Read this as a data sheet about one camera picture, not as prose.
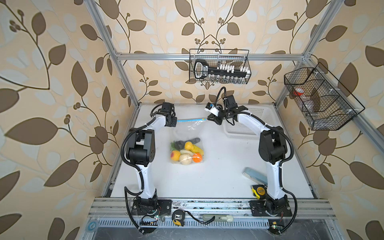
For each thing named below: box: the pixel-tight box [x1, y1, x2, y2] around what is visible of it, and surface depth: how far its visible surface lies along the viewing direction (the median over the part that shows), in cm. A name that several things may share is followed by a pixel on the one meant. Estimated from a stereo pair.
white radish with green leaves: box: [170, 140, 194, 155], surface depth 93 cm
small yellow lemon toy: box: [184, 141, 193, 150], surface depth 91 cm
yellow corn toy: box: [186, 144, 204, 155], surface depth 93 cm
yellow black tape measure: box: [251, 184, 268, 200], surface depth 79 cm
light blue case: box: [242, 167, 268, 185], surface depth 83 cm
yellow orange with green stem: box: [170, 150, 181, 161], surface depth 89 cm
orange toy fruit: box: [192, 152, 203, 163], surface depth 85 cm
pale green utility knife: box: [202, 214, 234, 222], surface depth 72 cm
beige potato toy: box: [179, 153, 193, 166], surface depth 86 cm
